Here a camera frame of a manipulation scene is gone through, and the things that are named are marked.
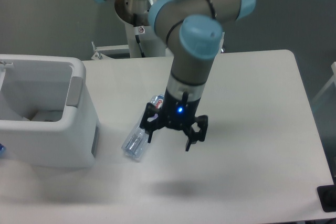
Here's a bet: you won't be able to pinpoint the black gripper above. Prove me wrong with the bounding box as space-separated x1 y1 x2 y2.
140 90 208 152

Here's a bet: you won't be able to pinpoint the clear plastic bottle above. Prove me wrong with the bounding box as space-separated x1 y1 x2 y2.
121 94 164 161

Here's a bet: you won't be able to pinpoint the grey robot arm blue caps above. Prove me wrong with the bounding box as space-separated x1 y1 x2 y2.
96 0 256 147

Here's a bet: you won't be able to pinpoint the white trash can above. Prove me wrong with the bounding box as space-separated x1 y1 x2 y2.
1 54 99 168

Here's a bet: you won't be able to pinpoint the translucent box right edge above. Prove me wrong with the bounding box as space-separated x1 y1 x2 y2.
311 62 335 113

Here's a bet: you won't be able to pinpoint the black device table corner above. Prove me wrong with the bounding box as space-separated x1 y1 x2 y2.
317 185 335 212

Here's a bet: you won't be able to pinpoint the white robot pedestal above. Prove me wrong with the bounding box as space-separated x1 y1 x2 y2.
114 0 174 58

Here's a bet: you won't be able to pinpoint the black cable on pedestal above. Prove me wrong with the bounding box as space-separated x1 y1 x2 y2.
133 13 146 58

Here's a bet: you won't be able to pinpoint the white pedestal foot bracket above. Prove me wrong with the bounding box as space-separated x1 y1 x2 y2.
91 41 130 60

